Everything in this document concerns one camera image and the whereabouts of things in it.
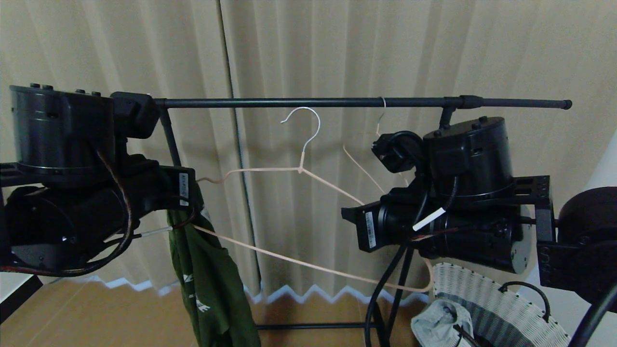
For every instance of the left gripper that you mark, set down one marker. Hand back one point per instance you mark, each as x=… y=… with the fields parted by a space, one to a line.
x=72 y=226

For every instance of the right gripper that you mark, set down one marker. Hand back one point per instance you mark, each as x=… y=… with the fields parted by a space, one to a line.
x=472 y=231

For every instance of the green sleeveless shirt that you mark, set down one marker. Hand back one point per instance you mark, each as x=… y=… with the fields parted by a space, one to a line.
x=212 y=289

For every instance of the pink clothes hanger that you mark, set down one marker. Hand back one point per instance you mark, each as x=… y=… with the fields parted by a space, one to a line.
x=361 y=166
x=301 y=169

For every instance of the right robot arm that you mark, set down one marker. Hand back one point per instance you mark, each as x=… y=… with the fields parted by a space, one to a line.
x=467 y=154

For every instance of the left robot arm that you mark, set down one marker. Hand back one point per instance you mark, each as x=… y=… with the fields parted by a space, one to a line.
x=58 y=130

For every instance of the white laundry basket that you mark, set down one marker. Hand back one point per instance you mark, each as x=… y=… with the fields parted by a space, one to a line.
x=482 y=294

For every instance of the black clothes rack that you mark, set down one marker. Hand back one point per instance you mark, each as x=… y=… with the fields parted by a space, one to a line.
x=289 y=102

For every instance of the pale grey garment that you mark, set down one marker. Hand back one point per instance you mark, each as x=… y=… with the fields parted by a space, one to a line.
x=438 y=323

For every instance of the beige curtain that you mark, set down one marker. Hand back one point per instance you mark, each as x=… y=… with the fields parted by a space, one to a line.
x=337 y=48

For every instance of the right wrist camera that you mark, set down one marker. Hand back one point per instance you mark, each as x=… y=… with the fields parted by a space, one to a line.
x=393 y=152

